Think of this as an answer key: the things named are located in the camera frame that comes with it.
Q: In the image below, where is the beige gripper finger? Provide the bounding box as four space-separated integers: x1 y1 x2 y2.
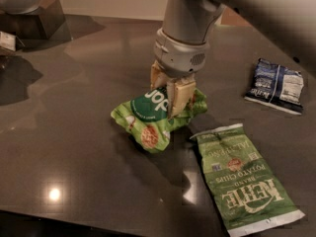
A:
150 61 171 90
167 75 196 118

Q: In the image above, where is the green rice chip bag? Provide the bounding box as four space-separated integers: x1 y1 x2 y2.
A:
111 87 207 153

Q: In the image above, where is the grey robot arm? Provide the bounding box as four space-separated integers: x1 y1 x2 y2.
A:
151 0 316 118

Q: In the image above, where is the dark blue chips bag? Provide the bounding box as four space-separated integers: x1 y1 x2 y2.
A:
244 58 304 116

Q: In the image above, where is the green Kettle jalapeno chips bag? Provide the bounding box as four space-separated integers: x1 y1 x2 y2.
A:
192 123 304 237

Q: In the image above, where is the dark wooden stand block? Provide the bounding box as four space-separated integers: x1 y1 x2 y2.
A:
0 0 65 40

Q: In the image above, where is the small white label card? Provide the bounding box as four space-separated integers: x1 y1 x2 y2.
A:
0 32 16 51

